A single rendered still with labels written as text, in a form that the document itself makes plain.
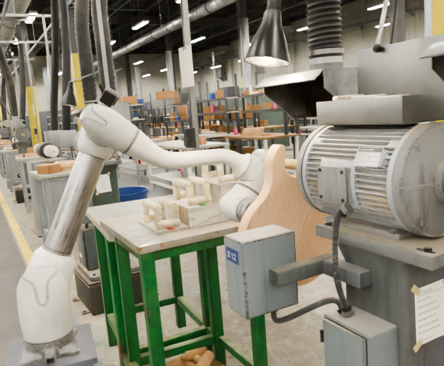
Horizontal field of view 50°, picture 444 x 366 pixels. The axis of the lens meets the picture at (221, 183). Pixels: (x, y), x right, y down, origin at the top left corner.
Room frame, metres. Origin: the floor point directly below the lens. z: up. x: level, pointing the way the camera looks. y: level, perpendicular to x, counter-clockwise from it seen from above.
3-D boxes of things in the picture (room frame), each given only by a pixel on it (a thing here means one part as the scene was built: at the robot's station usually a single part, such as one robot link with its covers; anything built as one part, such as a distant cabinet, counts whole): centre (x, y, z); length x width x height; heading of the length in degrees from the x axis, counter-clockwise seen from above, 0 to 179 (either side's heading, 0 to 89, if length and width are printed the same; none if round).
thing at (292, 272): (1.15, -0.19, 1.02); 0.19 x 0.04 x 0.04; 118
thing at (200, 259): (2.55, 0.14, 0.45); 0.05 x 0.05 x 0.90; 28
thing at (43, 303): (1.48, 0.61, 0.87); 0.18 x 0.16 x 0.22; 20
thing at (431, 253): (1.10, -0.43, 1.11); 0.36 x 0.24 x 0.04; 28
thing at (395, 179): (1.16, -0.39, 1.25); 0.41 x 0.27 x 0.26; 28
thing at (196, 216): (2.17, 0.15, 0.98); 0.27 x 0.16 x 0.09; 28
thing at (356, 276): (1.11, -0.29, 1.02); 0.13 x 0.04 x 0.04; 28
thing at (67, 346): (1.45, 0.60, 0.73); 0.22 x 0.18 x 0.06; 20
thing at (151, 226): (2.11, 0.28, 0.94); 0.27 x 0.15 x 0.01; 28
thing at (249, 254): (1.13, -0.14, 0.99); 0.24 x 0.21 x 0.26; 28
